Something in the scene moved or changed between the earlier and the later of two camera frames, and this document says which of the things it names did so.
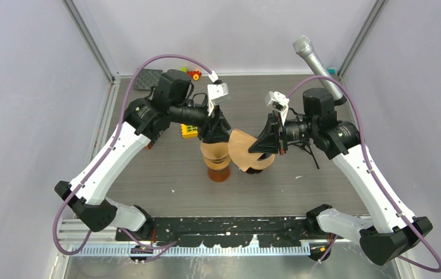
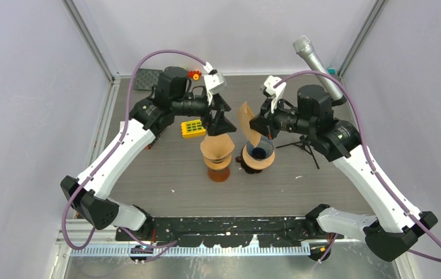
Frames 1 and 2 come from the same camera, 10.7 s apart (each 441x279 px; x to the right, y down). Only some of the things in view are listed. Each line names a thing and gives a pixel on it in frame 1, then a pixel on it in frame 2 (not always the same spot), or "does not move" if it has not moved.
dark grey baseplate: x=146 y=79 does not move
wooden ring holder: x=217 y=164 does not move
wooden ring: x=263 y=164 does not move
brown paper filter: x=238 y=145 to x=245 y=114
